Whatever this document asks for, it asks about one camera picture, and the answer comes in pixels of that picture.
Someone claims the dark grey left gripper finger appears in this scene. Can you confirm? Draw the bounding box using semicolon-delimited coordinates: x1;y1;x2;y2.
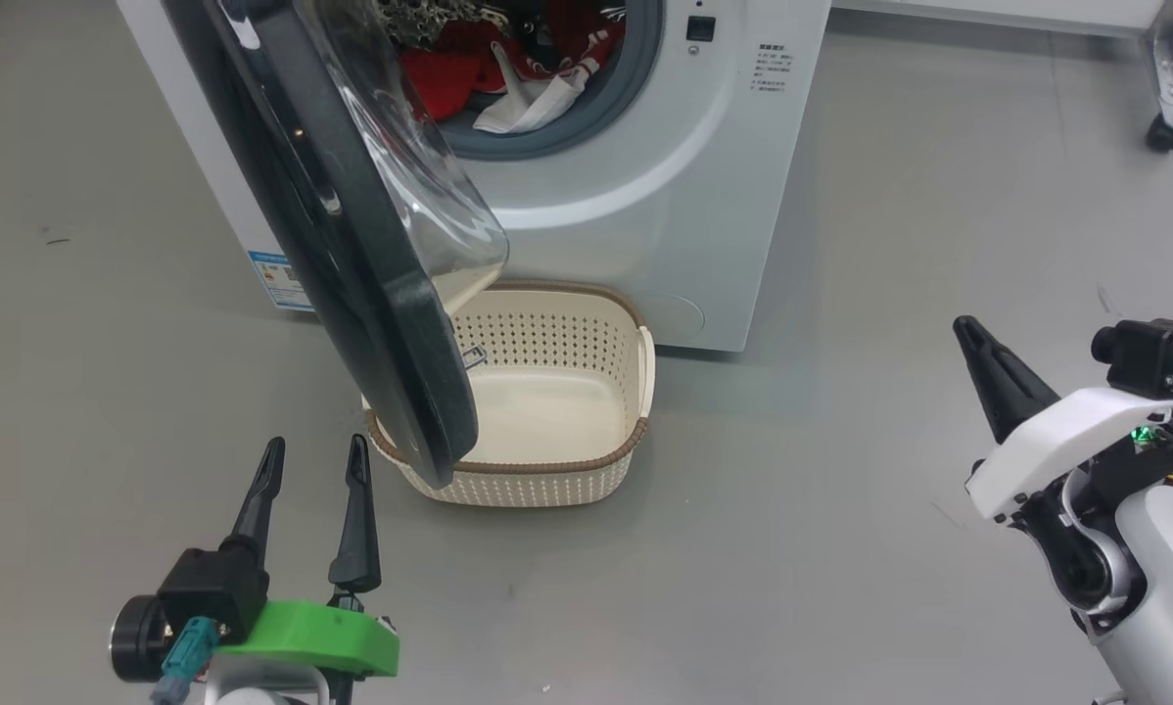
219;437;287;557
329;434;383;613

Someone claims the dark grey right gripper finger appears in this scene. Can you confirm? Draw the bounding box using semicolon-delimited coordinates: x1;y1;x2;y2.
953;315;1062;447

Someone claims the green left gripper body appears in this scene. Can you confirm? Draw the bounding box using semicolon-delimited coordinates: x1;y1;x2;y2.
216;599;399;679

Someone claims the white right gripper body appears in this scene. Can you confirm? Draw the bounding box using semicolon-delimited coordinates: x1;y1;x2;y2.
965;387;1173;522

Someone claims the black round glass washer door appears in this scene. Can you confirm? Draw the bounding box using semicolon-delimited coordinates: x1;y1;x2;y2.
161;0;509;491

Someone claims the red garment with white trim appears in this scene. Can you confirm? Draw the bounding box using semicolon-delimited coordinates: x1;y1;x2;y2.
474;0;629;135

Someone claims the cream perforated basket brown rim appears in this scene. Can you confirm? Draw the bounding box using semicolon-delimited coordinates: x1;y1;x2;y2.
363;279;656;508

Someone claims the white front-load washing machine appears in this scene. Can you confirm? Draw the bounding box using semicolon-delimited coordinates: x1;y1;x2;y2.
117;0;832;353

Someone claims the stainless steel washing machine drum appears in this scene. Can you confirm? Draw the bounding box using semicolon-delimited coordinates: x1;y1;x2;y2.
376;0;627;60

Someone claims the blue energy label sticker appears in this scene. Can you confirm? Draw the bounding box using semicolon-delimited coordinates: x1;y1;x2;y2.
247;250;313;312

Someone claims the round white filter cover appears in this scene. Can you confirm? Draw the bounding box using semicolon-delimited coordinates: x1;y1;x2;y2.
635;292;707;336

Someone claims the white table panel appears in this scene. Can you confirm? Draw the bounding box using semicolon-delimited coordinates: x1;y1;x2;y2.
831;0;1170;40

